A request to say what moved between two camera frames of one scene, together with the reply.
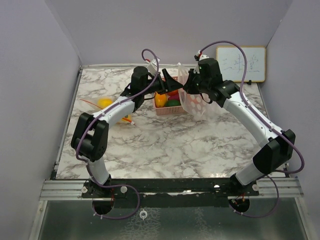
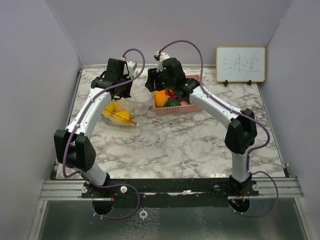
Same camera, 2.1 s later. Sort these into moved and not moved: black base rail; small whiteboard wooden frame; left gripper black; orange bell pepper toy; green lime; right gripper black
Moved: right gripper black; left gripper black
Not moved: orange bell pepper toy; green lime; black base rail; small whiteboard wooden frame
